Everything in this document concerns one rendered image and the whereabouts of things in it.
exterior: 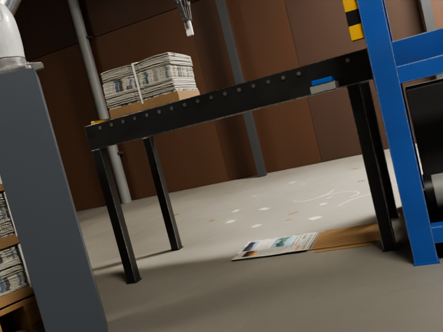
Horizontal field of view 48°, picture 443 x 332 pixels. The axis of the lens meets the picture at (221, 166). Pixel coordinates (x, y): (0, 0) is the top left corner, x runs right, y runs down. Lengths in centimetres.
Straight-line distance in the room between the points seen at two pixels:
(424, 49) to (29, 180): 147
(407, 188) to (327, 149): 345
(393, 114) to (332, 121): 343
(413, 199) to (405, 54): 53
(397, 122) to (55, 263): 129
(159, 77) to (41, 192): 84
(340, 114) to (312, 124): 30
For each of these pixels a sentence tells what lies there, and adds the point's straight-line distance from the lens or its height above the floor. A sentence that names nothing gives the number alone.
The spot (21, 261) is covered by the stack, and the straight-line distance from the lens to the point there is 229.
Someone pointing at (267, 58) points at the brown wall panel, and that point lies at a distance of 534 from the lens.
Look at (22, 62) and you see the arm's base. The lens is 192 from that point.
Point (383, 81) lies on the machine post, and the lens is 180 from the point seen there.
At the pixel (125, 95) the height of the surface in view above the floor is 90.
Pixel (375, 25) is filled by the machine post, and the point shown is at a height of 85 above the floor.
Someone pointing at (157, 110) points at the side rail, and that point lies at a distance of 225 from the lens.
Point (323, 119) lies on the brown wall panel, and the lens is 523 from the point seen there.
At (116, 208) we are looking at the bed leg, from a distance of 246.
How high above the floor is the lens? 66
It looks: 5 degrees down
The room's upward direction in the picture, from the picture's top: 14 degrees counter-clockwise
